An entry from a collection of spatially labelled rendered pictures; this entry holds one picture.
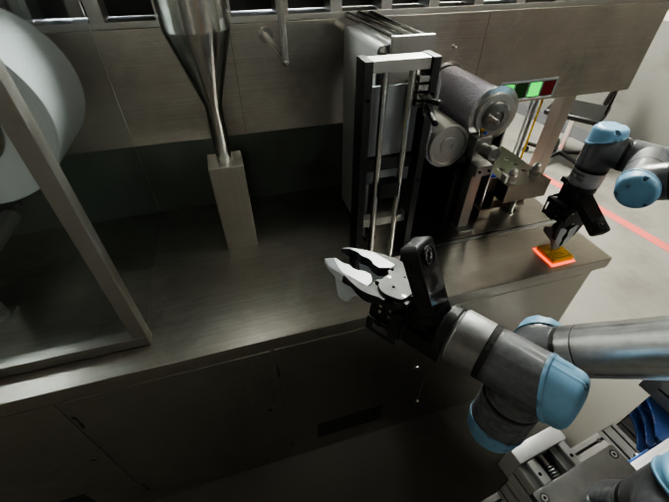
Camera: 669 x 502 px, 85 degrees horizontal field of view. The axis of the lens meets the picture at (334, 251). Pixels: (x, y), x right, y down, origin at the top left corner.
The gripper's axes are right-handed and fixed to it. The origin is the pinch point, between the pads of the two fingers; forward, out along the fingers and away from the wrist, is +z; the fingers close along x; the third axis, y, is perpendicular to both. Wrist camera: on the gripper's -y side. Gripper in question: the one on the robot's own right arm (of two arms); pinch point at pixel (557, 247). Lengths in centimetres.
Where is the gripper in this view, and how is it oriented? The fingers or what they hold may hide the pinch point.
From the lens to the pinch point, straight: 124.2
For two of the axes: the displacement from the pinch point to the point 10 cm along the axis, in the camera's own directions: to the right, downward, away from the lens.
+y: -2.8, -6.3, 7.2
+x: -9.6, 1.8, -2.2
